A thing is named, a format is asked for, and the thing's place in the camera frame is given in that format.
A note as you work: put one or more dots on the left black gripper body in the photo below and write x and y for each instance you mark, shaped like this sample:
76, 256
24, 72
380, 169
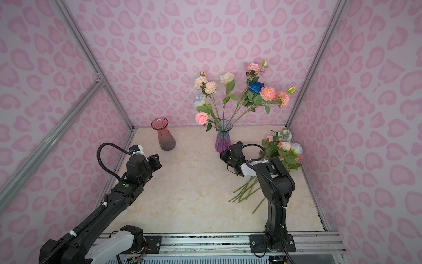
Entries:
154, 165

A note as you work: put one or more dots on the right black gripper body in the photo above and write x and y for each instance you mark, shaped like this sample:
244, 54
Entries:
227, 158

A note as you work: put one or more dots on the red glass vase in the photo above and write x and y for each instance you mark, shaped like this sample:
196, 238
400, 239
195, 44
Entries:
165, 138

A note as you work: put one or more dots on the purple blue glass vase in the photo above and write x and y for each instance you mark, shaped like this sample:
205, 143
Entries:
223, 141

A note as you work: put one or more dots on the pink rose flower stem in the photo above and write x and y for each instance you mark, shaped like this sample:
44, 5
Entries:
204, 119

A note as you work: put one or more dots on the white blue rose stem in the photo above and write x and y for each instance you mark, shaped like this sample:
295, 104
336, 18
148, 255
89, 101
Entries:
201, 105

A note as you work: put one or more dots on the peach carnation flower stem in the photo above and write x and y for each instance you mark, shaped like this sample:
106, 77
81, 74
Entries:
208, 88

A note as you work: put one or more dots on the coral pink rose stem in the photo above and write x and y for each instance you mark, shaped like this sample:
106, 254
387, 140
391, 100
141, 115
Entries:
267, 96

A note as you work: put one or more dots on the dark blue rose stem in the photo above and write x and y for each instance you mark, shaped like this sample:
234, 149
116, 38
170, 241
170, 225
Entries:
255, 87

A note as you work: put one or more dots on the cream rose flower stem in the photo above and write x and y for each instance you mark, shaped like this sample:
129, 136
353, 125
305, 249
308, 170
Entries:
228, 80

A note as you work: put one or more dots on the pink carnation flower stem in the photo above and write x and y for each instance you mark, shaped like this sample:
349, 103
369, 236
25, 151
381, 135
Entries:
253, 73

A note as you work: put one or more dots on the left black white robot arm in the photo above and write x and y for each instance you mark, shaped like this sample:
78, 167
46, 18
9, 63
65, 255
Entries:
73, 247

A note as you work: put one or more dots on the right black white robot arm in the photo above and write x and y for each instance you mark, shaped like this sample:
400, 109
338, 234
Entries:
277, 186

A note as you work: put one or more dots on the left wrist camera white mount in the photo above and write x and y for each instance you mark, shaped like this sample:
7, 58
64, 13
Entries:
137, 150

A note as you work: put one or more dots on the left aluminium frame profile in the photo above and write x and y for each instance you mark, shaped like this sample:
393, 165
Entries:
21, 176

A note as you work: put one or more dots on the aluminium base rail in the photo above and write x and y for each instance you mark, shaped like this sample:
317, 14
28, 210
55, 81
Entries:
122, 247

